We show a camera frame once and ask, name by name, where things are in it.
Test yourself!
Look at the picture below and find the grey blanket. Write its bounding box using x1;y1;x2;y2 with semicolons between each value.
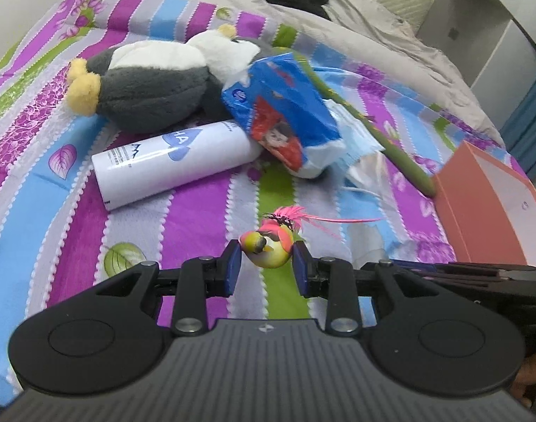
197;0;504;144

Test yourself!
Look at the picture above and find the grey white cabinet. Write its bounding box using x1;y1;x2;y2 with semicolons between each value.
418;0;536;129

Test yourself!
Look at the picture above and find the green plush stick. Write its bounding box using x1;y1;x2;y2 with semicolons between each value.
274;47;437;198

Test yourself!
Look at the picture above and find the person's right hand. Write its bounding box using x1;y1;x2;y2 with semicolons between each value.
510;353;536;408

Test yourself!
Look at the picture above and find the striped colourful bed sheet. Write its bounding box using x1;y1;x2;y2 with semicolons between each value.
0;0;515;405

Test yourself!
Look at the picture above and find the blue curtain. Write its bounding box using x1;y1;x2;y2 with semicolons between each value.
501;80;536;180

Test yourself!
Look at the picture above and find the light blue face mask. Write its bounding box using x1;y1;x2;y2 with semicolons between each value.
324;99;385;197

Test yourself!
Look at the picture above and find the small pink yellow toy bird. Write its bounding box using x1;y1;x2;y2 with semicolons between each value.
238;205;379;269

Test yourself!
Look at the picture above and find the blue tissue pack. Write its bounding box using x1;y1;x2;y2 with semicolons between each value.
221;51;346;179

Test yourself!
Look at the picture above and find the grey white penguin plush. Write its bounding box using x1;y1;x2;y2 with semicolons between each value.
65;24;275;135

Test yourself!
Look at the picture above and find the pink cardboard box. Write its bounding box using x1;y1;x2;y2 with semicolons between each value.
433;142;536;267

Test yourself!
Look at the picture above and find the white cylindrical bottle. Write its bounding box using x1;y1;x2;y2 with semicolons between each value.
91;120;263;211

